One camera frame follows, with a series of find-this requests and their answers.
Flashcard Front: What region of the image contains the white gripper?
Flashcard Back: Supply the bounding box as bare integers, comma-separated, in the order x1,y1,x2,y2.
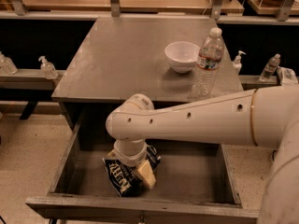
107,139,156,189

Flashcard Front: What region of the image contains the white bowl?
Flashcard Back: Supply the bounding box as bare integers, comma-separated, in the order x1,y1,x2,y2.
164,41,200,74

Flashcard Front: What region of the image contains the wooden back table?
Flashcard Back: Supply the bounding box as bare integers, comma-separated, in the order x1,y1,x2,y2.
22,0,213,15

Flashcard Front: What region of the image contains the grey shelf rail left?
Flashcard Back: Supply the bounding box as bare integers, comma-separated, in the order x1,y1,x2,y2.
0,69,65,91

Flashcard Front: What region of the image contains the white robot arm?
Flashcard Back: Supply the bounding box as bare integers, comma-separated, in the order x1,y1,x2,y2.
106,85,299,224

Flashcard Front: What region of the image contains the sanitizer pump bottle left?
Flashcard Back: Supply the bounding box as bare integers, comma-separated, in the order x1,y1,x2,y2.
38,56,58,79

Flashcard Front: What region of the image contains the grey shelf rail right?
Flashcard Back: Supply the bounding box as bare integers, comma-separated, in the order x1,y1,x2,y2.
239,75,279,90

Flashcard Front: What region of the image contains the clear bottle far left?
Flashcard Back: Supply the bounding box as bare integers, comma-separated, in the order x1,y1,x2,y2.
0,51,18,75

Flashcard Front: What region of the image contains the clear plastic water bottle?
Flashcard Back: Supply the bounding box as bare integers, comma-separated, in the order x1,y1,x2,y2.
193,27,224,96

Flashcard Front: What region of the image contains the blue chip bag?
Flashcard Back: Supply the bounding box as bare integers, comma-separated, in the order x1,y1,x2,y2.
103,146,161,197

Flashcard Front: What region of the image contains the sanitizer pump bottle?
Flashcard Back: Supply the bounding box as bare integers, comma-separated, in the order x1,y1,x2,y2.
38,56,58,79
232,50,245,74

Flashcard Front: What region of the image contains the grey shelf rail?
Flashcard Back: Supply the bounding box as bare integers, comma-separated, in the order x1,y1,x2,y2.
239,75,279,90
0,69,65,91

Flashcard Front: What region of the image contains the sanitizer pump bottle right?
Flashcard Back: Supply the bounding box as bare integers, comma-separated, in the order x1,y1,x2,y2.
232,50,245,74

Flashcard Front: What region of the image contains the small water bottle right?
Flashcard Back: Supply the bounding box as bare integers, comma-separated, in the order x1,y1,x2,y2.
259,53,280,82

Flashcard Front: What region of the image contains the open grey drawer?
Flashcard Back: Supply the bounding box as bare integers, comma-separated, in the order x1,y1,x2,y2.
26,108,258,224

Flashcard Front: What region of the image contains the grey wooden cabinet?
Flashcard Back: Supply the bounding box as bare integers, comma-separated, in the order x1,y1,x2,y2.
51,14,249,142

